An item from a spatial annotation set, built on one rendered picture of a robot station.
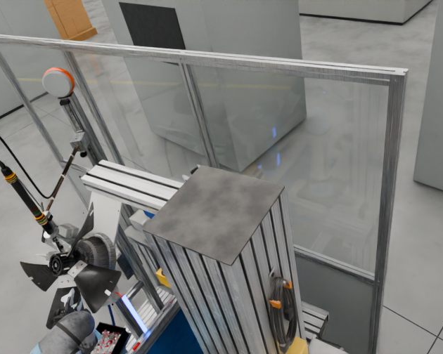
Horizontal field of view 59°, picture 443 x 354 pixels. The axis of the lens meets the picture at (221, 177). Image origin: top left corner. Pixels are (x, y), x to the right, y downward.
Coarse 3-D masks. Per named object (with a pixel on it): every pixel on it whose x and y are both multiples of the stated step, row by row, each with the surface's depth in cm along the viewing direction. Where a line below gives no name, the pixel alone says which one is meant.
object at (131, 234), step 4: (128, 228) 262; (132, 228) 262; (124, 232) 260; (128, 232) 259; (132, 232) 259; (136, 232) 258; (140, 232) 257; (128, 236) 257; (132, 236) 256; (136, 236) 255; (140, 236) 255; (144, 236) 254; (132, 240) 256; (136, 240) 252; (140, 240) 252; (144, 240) 251; (140, 244) 253; (144, 244) 248; (148, 244) 247; (148, 248) 248
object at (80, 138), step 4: (76, 132) 225; (80, 132) 225; (84, 132) 224; (72, 136) 223; (76, 136) 222; (80, 136) 221; (84, 136) 223; (72, 140) 219; (76, 140) 219; (80, 140) 218; (84, 140) 222; (88, 140) 227; (72, 144) 220; (76, 144) 220; (80, 144) 220; (84, 144) 222; (88, 144) 226; (80, 148) 222; (84, 148) 222
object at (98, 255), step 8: (80, 240) 218; (88, 240) 215; (96, 240) 216; (88, 248) 210; (96, 248) 212; (104, 248) 214; (88, 256) 210; (96, 256) 209; (104, 256) 212; (96, 264) 209; (104, 264) 213
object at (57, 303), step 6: (60, 288) 203; (66, 288) 204; (60, 294) 203; (66, 294) 203; (78, 294) 205; (54, 300) 203; (60, 300) 203; (78, 300) 204; (54, 306) 203; (60, 306) 203; (48, 318) 204; (48, 324) 204
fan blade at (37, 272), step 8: (24, 264) 217; (32, 264) 213; (40, 264) 210; (32, 272) 217; (40, 272) 214; (48, 272) 213; (32, 280) 222; (40, 280) 220; (48, 280) 219; (40, 288) 224; (48, 288) 223
